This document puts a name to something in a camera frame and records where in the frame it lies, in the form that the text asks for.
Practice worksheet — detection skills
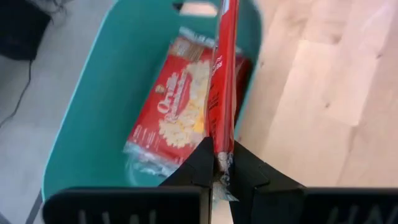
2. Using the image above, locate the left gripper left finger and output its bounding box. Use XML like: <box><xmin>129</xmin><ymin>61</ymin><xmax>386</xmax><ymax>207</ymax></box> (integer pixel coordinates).
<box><xmin>42</xmin><ymin>136</ymin><xmax>216</xmax><ymax>224</ymax></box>

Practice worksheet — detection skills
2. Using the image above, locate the teal plastic basket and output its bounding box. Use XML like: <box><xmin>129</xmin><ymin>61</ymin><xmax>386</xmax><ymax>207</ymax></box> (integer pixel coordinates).
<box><xmin>40</xmin><ymin>0</ymin><xmax>264</xmax><ymax>203</ymax></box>

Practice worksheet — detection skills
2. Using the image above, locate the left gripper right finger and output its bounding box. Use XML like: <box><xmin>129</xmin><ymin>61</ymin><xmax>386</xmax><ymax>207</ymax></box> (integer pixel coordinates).
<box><xmin>229</xmin><ymin>139</ymin><xmax>398</xmax><ymax>224</ymax></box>

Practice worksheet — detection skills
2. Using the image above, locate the red Orville popcorn bag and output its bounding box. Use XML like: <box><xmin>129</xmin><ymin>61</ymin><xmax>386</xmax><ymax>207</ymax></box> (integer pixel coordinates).
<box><xmin>203</xmin><ymin>0</ymin><xmax>242</xmax><ymax>203</ymax></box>
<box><xmin>123</xmin><ymin>26</ymin><xmax>254</xmax><ymax>178</ymax></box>

